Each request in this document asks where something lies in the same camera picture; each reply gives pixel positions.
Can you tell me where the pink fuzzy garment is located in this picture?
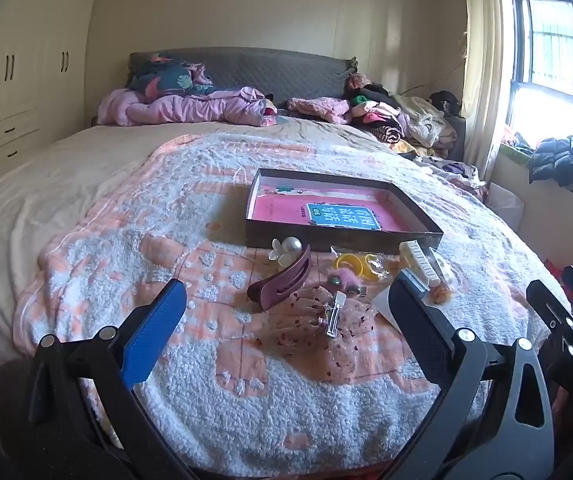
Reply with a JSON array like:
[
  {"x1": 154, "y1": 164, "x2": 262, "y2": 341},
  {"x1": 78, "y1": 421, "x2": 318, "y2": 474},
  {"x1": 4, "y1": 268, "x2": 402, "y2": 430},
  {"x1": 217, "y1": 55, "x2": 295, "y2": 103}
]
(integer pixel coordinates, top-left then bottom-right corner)
[{"x1": 286, "y1": 96, "x2": 352, "y2": 124}]

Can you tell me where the cream curtain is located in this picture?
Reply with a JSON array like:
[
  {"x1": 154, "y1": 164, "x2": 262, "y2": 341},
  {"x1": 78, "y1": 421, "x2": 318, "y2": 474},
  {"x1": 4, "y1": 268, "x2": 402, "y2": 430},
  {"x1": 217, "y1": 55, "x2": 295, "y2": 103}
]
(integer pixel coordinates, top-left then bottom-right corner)
[{"x1": 461, "y1": 0, "x2": 513, "y2": 181}]

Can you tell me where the dark puffer jacket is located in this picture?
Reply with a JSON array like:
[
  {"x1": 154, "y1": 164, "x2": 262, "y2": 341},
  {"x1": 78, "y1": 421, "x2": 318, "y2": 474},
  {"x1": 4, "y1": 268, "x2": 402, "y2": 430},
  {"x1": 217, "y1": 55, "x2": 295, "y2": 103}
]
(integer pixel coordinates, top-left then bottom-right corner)
[{"x1": 529, "y1": 130, "x2": 573, "y2": 189}]

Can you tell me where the white paper piece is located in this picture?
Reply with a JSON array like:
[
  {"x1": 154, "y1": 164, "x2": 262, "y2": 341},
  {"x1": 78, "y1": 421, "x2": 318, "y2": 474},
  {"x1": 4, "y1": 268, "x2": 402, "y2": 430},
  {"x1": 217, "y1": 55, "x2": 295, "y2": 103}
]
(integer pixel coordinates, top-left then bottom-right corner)
[{"x1": 371, "y1": 287, "x2": 402, "y2": 331}]

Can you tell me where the orange spiral hair tie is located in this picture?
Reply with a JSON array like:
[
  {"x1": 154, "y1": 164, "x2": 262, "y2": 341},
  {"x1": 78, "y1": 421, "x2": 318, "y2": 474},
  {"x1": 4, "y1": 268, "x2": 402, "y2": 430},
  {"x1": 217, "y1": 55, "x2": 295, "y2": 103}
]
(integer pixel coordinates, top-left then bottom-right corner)
[{"x1": 429, "y1": 280, "x2": 455, "y2": 305}]

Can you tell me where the red plastic bag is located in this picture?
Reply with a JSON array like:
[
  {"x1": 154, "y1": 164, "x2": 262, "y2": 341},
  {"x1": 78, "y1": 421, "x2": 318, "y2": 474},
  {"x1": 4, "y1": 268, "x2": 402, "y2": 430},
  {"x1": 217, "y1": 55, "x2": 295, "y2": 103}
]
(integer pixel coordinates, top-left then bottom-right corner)
[{"x1": 545, "y1": 257, "x2": 568, "y2": 282}]

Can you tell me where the dark shallow cardboard box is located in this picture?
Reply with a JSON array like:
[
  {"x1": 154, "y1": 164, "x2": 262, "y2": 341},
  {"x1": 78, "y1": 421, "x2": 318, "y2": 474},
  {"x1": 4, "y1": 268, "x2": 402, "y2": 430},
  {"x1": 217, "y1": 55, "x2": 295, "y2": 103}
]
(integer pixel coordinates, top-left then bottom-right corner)
[{"x1": 245, "y1": 167, "x2": 443, "y2": 255}]

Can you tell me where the grey quilted headboard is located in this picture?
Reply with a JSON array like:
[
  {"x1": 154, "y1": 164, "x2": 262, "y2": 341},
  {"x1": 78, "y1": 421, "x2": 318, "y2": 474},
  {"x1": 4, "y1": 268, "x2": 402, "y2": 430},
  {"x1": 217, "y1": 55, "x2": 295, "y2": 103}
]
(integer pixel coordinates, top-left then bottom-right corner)
[{"x1": 127, "y1": 47, "x2": 359, "y2": 107}]

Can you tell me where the pink book with blue label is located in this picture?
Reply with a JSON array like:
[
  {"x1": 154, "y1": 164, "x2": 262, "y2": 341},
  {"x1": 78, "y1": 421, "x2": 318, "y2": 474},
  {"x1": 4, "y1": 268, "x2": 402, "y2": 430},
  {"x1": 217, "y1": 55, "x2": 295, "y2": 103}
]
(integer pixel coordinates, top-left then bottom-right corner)
[{"x1": 252, "y1": 186, "x2": 417, "y2": 234}]

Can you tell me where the clear plastic bag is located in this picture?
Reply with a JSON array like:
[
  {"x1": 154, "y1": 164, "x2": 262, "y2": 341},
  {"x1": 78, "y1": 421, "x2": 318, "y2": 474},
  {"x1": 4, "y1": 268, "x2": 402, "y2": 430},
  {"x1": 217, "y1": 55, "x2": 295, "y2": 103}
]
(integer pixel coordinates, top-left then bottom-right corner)
[{"x1": 330, "y1": 245, "x2": 403, "y2": 284}]

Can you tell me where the bed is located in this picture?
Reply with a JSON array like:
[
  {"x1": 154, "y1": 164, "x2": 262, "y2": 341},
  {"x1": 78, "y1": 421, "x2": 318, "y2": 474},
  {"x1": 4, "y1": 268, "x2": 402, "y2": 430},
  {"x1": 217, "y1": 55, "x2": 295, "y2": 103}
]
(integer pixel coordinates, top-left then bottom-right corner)
[{"x1": 0, "y1": 47, "x2": 567, "y2": 466}]

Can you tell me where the maroon hair claw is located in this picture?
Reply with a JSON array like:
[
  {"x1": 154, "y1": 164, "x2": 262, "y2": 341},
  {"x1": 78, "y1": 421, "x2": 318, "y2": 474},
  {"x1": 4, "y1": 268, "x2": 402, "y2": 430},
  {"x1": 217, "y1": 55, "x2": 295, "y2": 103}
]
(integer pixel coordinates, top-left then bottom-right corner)
[{"x1": 246, "y1": 244, "x2": 312, "y2": 311}]

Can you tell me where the window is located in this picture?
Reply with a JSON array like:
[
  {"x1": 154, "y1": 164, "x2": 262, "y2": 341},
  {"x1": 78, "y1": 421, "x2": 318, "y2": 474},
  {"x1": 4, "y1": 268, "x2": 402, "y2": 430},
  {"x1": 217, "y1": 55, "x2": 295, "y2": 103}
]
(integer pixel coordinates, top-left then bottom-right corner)
[{"x1": 507, "y1": 0, "x2": 573, "y2": 128}]

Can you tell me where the orange and white fleece blanket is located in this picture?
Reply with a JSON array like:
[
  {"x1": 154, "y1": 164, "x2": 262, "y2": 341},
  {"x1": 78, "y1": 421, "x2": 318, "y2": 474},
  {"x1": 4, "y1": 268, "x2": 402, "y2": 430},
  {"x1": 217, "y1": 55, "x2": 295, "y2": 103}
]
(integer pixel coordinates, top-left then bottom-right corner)
[{"x1": 14, "y1": 132, "x2": 562, "y2": 463}]

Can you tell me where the orange cable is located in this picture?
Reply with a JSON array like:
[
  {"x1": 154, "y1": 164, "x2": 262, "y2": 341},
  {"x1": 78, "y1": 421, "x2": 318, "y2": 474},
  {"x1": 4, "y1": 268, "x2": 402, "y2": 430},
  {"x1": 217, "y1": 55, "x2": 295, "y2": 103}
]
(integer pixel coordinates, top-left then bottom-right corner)
[{"x1": 401, "y1": 60, "x2": 467, "y2": 97}]

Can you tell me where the white paper bag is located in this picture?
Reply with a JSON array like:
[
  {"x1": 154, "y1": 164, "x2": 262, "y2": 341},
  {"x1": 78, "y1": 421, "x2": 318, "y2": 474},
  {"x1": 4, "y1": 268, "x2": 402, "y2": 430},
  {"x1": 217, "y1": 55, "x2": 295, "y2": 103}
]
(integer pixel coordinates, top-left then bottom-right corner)
[{"x1": 487, "y1": 182, "x2": 525, "y2": 231}]

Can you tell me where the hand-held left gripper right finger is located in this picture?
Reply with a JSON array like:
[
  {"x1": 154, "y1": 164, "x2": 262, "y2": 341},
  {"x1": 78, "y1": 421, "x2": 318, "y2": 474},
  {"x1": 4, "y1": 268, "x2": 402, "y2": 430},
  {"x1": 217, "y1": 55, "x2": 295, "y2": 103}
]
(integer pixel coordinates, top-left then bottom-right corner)
[{"x1": 388, "y1": 276, "x2": 558, "y2": 480}]

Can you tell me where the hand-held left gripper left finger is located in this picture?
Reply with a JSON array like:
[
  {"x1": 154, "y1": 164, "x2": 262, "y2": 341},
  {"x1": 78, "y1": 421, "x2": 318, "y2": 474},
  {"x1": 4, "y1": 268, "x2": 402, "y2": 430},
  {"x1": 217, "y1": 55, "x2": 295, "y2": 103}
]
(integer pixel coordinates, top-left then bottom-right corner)
[{"x1": 29, "y1": 279, "x2": 202, "y2": 480}]

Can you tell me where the black bag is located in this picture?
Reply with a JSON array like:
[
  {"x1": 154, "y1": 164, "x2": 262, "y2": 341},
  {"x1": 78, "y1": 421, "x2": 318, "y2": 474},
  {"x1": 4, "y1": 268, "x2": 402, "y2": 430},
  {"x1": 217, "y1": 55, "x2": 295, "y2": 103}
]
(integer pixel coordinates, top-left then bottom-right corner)
[{"x1": 429, "y1": 90, "x2": 462, "y2": 117}]

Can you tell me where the pink quilt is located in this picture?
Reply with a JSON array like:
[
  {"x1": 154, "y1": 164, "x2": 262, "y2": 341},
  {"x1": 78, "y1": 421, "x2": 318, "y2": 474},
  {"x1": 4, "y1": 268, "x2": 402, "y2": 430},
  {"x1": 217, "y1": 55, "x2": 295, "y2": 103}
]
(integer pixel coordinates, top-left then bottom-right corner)
[{"x1": 97, "y1": 86, "x2": 280, "y2": 127}]

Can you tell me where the pile of clothes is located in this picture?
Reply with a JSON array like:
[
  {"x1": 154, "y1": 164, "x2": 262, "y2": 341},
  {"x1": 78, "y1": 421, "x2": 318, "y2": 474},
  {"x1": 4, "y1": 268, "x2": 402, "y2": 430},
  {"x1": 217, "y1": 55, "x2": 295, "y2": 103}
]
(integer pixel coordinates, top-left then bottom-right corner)
[{"x1": 344, "y1": 74, "x2": 467, "y2": 161}]

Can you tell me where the cream wardrobe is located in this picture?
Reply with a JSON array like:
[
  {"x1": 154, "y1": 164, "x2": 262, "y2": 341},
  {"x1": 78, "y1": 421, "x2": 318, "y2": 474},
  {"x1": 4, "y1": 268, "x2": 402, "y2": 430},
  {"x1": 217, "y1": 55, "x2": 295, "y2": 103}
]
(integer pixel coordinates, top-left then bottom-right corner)
[{"x1": 0, "y1": 0, "x2": 106, "y2": 193}]

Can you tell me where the crumpled clothes heap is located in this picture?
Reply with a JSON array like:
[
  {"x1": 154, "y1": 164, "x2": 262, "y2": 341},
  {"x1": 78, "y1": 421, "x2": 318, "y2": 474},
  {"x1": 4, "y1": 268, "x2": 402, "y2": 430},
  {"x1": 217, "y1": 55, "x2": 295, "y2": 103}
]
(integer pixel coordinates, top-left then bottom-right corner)
[{"x1": 417, "y1": 152, "x2": 488, "y2": 196}]

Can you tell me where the dark floral pillow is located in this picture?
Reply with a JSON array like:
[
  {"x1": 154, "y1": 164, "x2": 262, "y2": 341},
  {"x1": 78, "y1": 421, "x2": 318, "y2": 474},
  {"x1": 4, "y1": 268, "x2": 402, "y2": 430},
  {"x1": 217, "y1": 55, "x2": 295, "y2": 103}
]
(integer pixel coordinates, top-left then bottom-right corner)
[{"x1": 129, "y1": 54, "x2": 216, "y2": 98}]

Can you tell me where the pink mesh bow hair clip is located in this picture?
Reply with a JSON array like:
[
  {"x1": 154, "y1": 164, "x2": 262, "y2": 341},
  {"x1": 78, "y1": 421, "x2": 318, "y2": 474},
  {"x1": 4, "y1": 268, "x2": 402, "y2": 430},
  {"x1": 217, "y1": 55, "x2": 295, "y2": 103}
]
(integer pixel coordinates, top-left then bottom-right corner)
[{"x1": 261, "y1": 282, "x2": 380, "y2": 382}]

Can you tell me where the white hair claw clip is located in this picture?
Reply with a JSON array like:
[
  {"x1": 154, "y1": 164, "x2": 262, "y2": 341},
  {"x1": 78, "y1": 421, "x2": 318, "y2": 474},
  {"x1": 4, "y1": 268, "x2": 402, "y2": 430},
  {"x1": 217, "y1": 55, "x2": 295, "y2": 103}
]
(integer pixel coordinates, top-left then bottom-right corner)
[{"x1": 399, "y1": 240, "x2": 440, "y2": 288}]

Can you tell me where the pink pom-pom hair clip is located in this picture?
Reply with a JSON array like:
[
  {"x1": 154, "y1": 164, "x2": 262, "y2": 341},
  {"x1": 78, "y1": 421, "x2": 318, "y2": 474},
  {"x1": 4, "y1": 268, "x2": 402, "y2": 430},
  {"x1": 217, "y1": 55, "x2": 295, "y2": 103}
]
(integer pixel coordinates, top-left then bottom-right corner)
[{"x1": 327, "y1": 268, "x2": 367, "y2": 295}]

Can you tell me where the clear plastic packet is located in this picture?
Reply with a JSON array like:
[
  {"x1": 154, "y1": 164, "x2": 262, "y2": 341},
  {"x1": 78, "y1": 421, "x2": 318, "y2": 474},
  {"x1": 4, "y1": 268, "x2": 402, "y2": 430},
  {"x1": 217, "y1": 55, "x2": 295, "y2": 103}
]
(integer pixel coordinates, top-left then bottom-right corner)
[{"x1": 429, "y1": 247, "x2": 456, "y2": 282}]

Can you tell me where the pearl flower hair clip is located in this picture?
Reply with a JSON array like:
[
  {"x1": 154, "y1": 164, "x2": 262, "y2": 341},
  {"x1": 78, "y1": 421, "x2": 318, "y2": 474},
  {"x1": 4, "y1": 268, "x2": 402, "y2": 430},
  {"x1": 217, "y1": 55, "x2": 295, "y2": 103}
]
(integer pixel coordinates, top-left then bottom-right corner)
[{"x1": 268, "y1": 236, "x2": 303, "y2": 267}]

